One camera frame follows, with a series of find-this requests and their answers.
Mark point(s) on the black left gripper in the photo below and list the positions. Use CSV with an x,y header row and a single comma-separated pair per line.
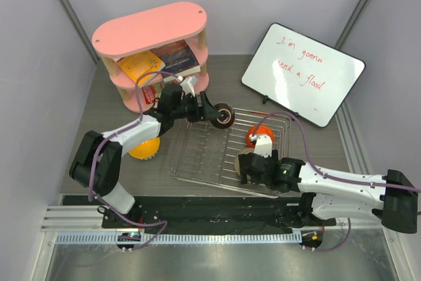
x,y
208,111

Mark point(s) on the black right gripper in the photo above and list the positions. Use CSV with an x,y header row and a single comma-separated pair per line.
x,y
275,156

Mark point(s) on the dark brown bowl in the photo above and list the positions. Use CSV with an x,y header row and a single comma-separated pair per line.
x,y
226,116

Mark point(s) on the beige speckled bowl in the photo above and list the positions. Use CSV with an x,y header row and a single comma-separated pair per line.
x,y
239,159

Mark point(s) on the metal wire dish rack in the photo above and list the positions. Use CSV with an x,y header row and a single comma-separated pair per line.
x,y
204,154

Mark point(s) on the orange bowl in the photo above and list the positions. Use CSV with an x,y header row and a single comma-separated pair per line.
x,y
255,130

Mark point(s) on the yellow bowl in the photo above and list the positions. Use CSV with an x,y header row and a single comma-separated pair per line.
x,y
149,145

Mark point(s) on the white ridged bowl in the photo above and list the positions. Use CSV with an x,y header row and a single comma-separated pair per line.
x,y
143,155

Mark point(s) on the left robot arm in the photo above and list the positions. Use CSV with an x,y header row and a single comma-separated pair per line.
x,y
96,165

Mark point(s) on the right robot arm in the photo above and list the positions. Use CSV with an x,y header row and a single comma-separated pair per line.
x,y
391,198

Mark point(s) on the dark blue book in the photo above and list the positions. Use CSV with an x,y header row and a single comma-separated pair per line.
x,y
178,58

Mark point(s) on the red magazine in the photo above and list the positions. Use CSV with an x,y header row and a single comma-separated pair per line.
x,y
152,92

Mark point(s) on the pink three-tier shelf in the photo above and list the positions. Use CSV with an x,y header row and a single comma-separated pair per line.
x,y
147,30

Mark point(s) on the yellow book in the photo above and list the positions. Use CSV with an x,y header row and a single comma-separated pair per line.
x,y
134,66

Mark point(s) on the white whiteboard with red writing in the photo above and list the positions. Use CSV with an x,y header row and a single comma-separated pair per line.
x,y
303,75

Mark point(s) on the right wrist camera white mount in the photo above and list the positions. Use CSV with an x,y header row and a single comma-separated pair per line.
x,y
263,145

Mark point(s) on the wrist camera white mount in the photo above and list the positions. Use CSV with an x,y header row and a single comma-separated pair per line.
x,y
263,145
188,84

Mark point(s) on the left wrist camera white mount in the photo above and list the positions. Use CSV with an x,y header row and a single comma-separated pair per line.
x,y
188,84

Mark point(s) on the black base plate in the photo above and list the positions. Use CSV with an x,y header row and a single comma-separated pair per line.
x,y
225,215

